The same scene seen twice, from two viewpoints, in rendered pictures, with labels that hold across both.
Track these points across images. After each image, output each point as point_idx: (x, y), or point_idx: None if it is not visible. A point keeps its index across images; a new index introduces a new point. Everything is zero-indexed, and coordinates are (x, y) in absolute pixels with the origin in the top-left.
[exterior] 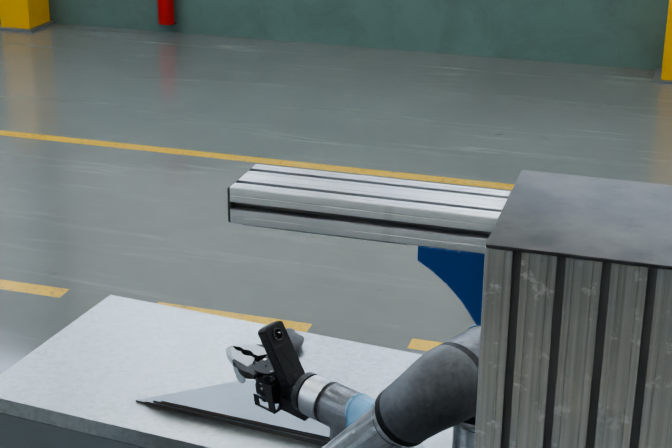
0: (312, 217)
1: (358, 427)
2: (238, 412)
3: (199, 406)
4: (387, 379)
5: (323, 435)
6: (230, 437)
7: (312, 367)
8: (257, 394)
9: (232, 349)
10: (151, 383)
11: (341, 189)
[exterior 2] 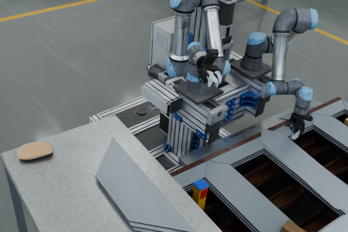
0: None
1: (218, 19)
2: (164, 202)
3: (180, 217)
4: (68, 198)
5: (141, 169)
6: (176, 197)
7: (91, 229)
8: (145, 211)
9: (219, 78)
10: None
11: None
